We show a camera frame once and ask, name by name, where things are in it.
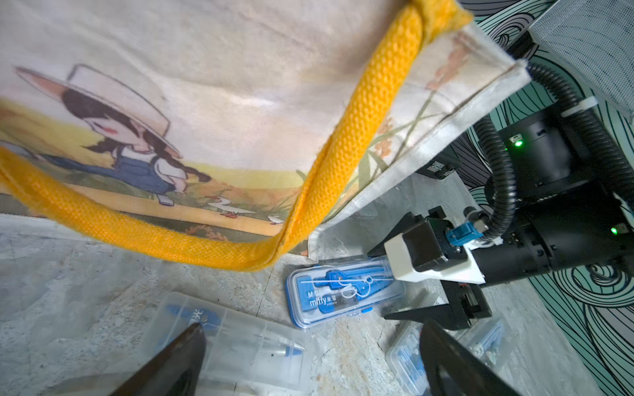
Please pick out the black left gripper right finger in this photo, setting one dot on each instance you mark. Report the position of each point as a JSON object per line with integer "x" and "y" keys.
{"x": 452, "y": 370}

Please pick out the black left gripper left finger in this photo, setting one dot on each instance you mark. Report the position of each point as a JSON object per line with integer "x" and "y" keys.
{"x": 173, "y": 371}

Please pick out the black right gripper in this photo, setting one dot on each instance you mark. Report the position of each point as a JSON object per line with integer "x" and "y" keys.
{"x": 466, "y": 303}

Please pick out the blue miffy compass case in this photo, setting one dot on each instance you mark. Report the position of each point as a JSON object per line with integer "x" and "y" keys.
{"x": 339, "y": 288}

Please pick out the white canvas tote bag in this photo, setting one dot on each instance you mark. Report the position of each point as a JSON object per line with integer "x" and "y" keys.
{"x": 229, "y": 133}

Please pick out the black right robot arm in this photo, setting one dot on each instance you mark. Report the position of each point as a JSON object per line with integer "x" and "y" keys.
{"x": 560, "y": 198}

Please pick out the small blue compass case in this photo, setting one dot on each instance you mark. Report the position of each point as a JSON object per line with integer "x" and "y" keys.
{"x": 404, "y": 359}

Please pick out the blue compass frosted case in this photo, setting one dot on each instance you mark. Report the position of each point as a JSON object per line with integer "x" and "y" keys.
{"x": 239, "y": 346}

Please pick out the small clear refill case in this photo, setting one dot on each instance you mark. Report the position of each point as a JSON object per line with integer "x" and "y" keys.
{"x": 484, "y": 340}

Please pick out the white mesh wire shelf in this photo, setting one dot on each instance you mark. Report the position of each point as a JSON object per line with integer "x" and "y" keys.
{"x": 594, "y": 40}

